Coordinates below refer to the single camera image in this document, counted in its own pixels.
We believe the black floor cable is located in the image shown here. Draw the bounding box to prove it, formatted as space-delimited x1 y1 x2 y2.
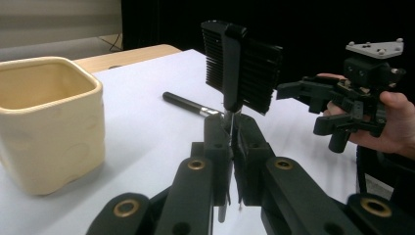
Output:
97 33 123 53

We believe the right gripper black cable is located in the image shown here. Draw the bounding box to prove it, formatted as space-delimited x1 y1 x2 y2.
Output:
355 145 415 211

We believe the small black comb brush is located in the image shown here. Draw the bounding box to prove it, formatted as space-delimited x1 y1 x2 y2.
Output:
200 20 284 224

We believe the black curtain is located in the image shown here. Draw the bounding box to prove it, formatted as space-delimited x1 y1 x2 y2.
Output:
120 0 415 101

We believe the wooden table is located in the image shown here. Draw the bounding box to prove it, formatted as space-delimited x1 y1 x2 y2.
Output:
72 43 183 74

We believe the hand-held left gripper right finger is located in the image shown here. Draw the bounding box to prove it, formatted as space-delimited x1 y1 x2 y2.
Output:
233 113 276 208

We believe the black makeup brush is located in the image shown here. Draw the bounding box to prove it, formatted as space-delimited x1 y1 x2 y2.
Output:
161 91 226 119

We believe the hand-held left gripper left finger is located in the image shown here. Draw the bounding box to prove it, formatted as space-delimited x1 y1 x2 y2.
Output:
190 113 234 208

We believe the white table cover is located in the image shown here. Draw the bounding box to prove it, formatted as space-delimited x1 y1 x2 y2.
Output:
0 48 394 235

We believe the beige square cup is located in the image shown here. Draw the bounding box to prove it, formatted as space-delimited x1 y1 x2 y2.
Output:
0 56 107 197

